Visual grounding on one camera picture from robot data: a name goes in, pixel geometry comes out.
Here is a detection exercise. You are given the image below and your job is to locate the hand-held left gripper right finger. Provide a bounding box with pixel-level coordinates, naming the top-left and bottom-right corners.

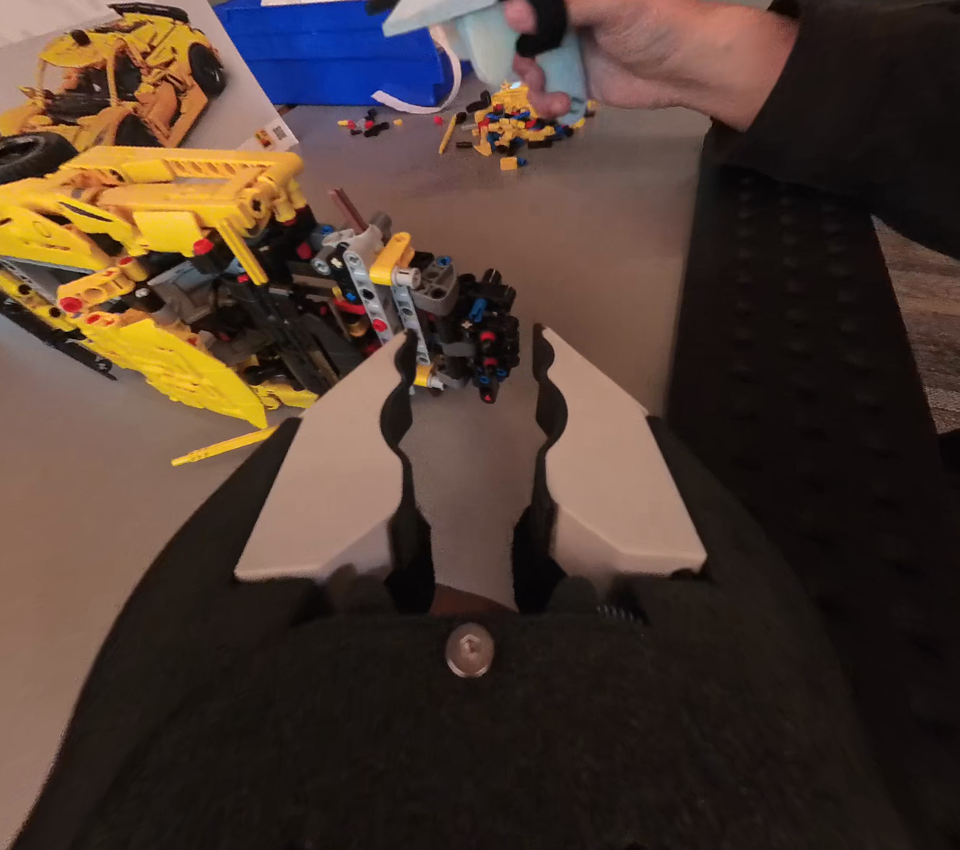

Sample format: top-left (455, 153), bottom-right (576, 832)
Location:
top-left (513, 323), bottom-right (708, 611)

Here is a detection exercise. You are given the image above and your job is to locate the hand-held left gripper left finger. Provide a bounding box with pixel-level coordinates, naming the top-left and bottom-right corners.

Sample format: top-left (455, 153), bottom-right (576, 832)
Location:
top-left (234, 331), bottom-right (436, 611)

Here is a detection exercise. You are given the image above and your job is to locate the yellow toy brick car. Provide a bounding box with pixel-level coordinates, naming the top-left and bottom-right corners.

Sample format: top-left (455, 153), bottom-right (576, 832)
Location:
top-left (0, 130), bottom-right (524, 431)

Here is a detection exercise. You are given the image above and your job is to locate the person's right hand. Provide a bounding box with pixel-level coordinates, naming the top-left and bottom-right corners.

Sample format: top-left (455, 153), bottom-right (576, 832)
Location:
top-left (504, 0), bottom-right (800, 132)

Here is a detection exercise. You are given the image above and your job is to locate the long yellow Lego axle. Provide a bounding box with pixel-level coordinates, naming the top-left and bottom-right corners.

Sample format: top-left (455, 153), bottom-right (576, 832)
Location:
top-left (171, 424), bottom-right (280, 467)

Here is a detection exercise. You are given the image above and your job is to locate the white paper strip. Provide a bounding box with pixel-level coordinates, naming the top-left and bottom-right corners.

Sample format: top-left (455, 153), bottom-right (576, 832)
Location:
top-left (371, 32), bottom-right (462, 116)

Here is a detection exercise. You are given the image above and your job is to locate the pile of small bricks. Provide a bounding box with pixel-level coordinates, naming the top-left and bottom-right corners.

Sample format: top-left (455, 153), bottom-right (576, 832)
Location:
top-left (438, 81), bottom-right (601, 172)

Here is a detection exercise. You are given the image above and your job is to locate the blue plastic bin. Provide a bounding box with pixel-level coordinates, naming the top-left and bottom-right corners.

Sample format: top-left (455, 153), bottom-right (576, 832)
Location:
top-left (212, 0), bottom-right (470, 108)

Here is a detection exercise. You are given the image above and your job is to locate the scatter of red black bricks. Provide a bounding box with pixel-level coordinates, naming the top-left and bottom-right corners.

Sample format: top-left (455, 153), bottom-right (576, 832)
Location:
top-left (337, 107), bottom-right (404, 138)

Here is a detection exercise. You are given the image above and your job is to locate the black dimpled mat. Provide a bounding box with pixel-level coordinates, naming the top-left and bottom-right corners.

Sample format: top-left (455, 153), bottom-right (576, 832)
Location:
top-left (663, 122), bottom-right (960, 850)

